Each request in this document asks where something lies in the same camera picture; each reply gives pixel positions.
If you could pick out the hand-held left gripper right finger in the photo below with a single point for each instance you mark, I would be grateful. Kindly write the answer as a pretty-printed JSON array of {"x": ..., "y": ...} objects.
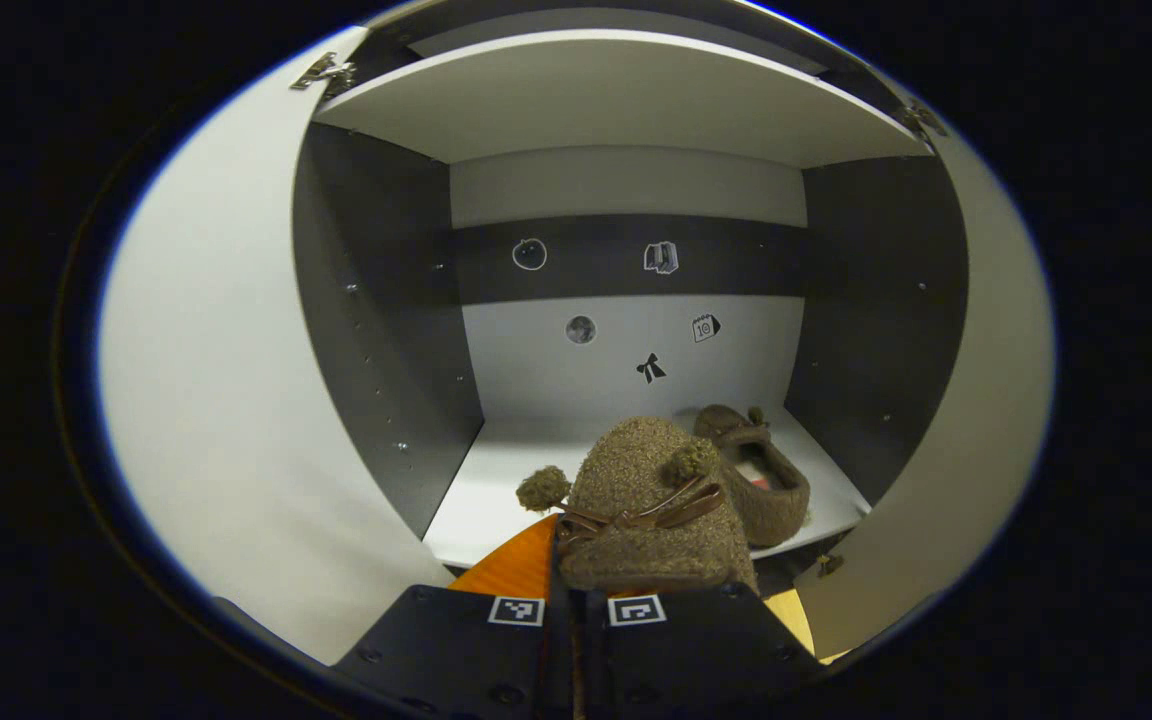
[{"x": 696, "y": 650}]

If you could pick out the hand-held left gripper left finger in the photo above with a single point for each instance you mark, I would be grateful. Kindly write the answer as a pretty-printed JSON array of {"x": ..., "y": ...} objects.
[{"x": 456, "y": 650}]

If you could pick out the brown fuzzy shoe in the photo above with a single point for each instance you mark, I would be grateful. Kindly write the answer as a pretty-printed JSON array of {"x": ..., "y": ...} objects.
[
  {"x": 636, "y": 470},
  {"x": 781, "y": 500}
]

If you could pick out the white cabinet door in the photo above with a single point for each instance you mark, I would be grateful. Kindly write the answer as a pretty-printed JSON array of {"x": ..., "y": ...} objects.
[
  {"x": 236, "y": 400},
  {"x": 976, "y": 420}
]

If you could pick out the white shoe cabinet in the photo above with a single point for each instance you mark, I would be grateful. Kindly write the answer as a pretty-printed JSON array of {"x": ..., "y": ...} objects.
[{"x": 616, "y": 100}]

